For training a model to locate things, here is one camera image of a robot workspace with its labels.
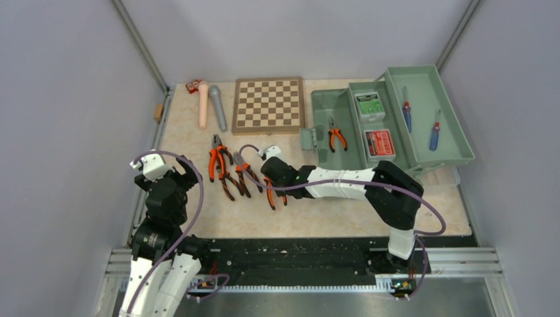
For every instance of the red blue screwdriver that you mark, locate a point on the red blue screwdriver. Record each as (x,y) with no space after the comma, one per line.
(406,110)

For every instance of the black orange striped pliers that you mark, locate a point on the black orange striped pliers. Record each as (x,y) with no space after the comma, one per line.
(242,169)

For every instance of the grey microphone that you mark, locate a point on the grey microphone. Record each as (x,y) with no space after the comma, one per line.
(215,94)

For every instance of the green plastic toolbox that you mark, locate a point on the green plastic toolbox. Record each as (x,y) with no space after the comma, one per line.
(339,103)

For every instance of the orange cutting pliers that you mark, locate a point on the orange cutting pliers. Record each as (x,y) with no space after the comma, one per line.
(272,194)

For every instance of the green label screw box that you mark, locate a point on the green label screw box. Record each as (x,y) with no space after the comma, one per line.
(369,106)

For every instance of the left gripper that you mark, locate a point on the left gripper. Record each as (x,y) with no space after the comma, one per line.
(190,176)

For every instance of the red small packet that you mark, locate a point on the red small packet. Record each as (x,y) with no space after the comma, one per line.
(193,86)

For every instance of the left wooden block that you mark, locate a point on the left wooden block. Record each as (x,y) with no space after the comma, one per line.
(158,112)

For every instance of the pink microphone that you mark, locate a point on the pink microphone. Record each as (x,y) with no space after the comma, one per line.
(203,90)

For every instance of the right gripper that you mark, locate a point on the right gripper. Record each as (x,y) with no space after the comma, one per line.
(280,192)

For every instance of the red label screw box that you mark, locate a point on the red label screw box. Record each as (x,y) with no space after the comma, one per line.
(378,145)

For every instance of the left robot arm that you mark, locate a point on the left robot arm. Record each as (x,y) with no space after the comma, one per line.
(164,260)

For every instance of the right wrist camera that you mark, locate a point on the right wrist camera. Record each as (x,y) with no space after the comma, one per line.
(271,151)

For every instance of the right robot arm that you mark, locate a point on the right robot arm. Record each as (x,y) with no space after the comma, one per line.
(392,193)

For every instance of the green toolbox tray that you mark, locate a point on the green toolbox tray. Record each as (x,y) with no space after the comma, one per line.
(426,95)

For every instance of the orange needle nose pliers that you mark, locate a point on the orange needle nose pliers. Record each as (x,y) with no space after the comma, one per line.
(335,132)

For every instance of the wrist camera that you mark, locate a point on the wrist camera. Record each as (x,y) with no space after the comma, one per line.
(271,151)
(152,166)

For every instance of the large orange combination pliers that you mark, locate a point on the large orange combination pliers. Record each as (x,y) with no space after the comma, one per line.
(218,155)

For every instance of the wooden chessboard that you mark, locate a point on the wooden chessboard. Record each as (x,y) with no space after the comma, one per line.
(267,106)

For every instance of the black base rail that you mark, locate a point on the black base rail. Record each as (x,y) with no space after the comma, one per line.
(301,262)

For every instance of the blue handle screwdriver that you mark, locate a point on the blue handle screwdriver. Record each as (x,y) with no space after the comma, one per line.
(433,145)

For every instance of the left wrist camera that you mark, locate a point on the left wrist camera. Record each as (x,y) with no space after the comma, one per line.
(152,166)

